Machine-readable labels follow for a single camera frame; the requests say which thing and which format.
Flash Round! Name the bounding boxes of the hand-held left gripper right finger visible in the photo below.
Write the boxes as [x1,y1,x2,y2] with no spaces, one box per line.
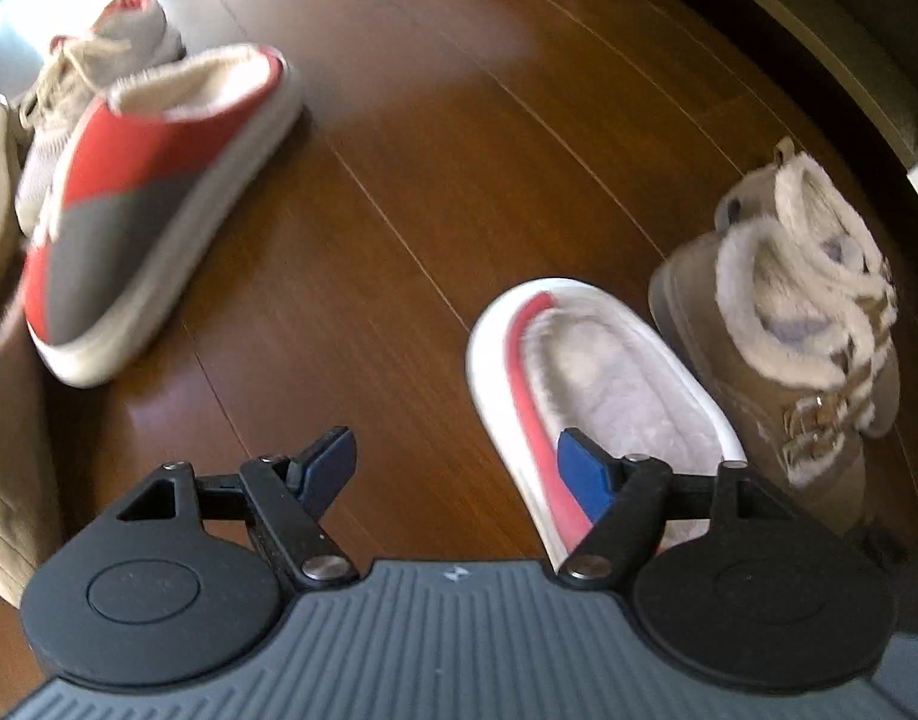
[556,427,802,590]

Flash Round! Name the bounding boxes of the red grey fleece slipper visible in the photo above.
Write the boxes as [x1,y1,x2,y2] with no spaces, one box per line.
[466,277,749,575]
[20,45,306,389]

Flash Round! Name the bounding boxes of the brown fur-lined boot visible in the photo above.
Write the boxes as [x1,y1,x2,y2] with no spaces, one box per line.
[649,139,902,533]
[0,300,64,608]

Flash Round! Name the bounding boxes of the dark shoe cabinet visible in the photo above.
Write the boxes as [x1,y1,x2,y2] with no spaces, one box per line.
[586,0,918,241]

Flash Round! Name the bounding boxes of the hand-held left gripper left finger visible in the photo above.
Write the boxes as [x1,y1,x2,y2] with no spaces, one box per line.
[116,426,359,590]

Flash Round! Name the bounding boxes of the white mesh sneaker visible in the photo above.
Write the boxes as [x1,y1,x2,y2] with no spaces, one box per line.
[15,0,188,237]

